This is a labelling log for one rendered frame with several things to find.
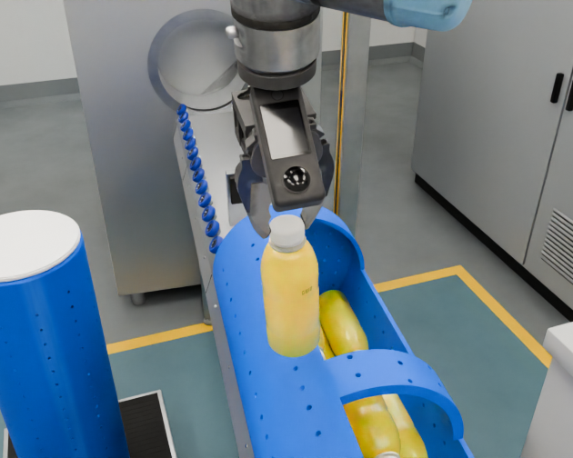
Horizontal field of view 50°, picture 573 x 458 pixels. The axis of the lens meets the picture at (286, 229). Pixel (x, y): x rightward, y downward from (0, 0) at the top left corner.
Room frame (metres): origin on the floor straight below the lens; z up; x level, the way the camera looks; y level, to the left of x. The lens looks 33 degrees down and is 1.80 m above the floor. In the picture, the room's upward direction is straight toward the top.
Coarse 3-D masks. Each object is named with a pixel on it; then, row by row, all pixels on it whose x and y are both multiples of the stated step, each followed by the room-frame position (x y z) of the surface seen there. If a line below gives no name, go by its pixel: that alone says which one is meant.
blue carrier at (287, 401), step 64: (256, 256) 0.84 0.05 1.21; (320, 256) 0.99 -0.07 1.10; (256, 320) 0.70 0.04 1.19; (384, 320) 0.83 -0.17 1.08; (256, 384) 0.60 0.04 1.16; (320, 384) 0.54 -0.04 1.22; (384, 384) 0.53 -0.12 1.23; (256, 448) 0.53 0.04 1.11; (320, 448) 0.46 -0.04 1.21; (448, 448) 0.57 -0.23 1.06
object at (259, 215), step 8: (256, 184) 0.54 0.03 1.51; (264, 184) 0.54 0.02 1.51; (256, 192) 0.54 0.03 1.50; (264, 192) 0.54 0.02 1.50; (256, 200) 0.54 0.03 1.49; (264, 200) 0.55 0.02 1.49; (256, 208) 0.55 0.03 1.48; (264, 208) 0.55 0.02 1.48; (248, 216) 0.55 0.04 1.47; (256, 216) 0.55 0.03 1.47; (264, 216) 0.55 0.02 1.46; (256, 224) 0.55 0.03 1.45; (264, 224) 0.55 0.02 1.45; (256, 232) 0.56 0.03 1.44; (264, 232) 0.56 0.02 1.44
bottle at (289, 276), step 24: (264, 264) 0.56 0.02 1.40; (288, 264) 0.54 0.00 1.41; (312, 264) 0.56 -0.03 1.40; (264, 288) 0.56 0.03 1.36; (288, 288) 0.54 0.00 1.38; (312, 288) 0.55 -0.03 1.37; (288, 312) 0.54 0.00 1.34; (312, 312) 0.56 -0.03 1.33; (288, 336) 0.55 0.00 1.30; (312, 336) 0.56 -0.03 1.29
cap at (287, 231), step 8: (280, 216) 0.58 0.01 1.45; (288, 216) 0.58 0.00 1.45; (296, 216) 0.58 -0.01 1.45; (272, 224) 0.57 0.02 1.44; (280, 224) 0.57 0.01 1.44; (288, 224) 0.57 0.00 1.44; (296, 224) 0.57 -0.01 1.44; (304, 224) 0.57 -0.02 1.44; (272, 232) 0.56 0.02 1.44; (280, 232) 0.55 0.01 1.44; (288, 232) 0.55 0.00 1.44; (296, 232) 0.55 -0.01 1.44; (304, 232) 0.56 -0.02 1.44; (272, 240) 0.56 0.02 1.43; (280, 240) 0.55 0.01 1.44; (288, 240) 0.55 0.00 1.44; (296, 240) 0.55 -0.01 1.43
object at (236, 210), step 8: (232, 176) 1.38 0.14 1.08; (232, 184) 1.37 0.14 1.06; (232, 192) 1.37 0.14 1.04; (232, 200) 1.37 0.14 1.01; (240, 200) 1.37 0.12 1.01; (232, 208) 1.38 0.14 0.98; (240, 208) 1.39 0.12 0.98; (232, 216) 1.38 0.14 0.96; (240, 216) 1.39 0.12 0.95; (232, 224) 1.38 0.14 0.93
